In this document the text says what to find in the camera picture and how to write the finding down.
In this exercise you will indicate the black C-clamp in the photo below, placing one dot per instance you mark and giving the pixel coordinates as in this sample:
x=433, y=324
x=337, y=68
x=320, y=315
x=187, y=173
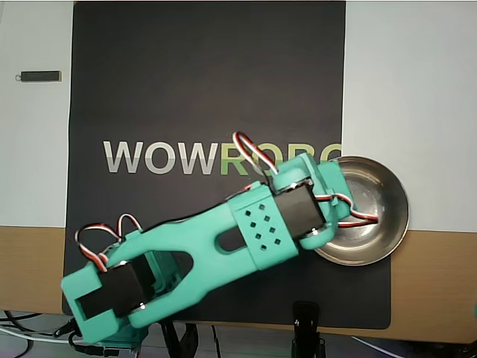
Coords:
x=171, y=339
x=65, y=328

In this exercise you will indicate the metal bowl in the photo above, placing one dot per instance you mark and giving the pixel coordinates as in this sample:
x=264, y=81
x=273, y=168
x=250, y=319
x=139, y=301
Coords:
x=387, y=209

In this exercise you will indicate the white paper sheet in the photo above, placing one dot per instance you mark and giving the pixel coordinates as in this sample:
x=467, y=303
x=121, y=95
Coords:
x=410, y=93
x=33, y=149

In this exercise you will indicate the black mat with WOWROBO print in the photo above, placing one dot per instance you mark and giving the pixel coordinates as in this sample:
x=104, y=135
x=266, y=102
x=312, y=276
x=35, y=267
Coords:
x=186, y=74

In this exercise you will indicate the black USB stick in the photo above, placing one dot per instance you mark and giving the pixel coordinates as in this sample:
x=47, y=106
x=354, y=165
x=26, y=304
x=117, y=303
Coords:
x=39, y=76

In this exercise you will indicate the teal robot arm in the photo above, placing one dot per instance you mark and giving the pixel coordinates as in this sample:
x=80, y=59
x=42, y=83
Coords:
x=231, y=268

